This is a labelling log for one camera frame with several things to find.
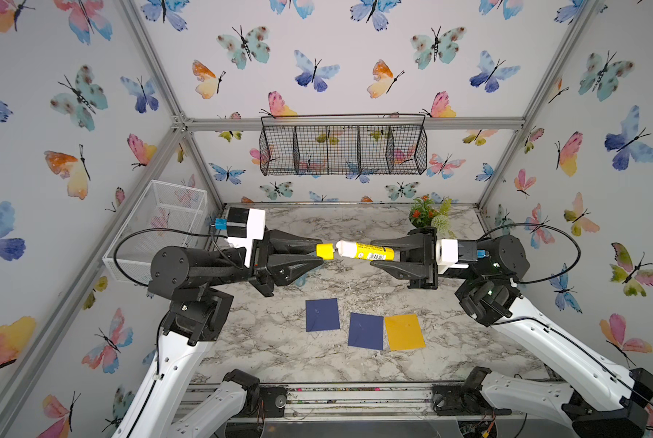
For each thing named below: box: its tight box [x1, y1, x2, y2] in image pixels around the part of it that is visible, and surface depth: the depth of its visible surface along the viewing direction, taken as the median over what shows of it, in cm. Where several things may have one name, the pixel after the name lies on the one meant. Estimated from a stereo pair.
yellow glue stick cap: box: [316, 242, 335, 261], surface depth 42 cm
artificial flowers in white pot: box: [408, 194, 457, 240], surface depth 100 cm
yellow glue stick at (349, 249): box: [335, 239, 396, 262], surface depth 42 cm
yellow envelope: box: [383, 313, 426, 352], surface depth 88 cm
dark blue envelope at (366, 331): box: [347, 312, 384, 351], surface depth 88 cm
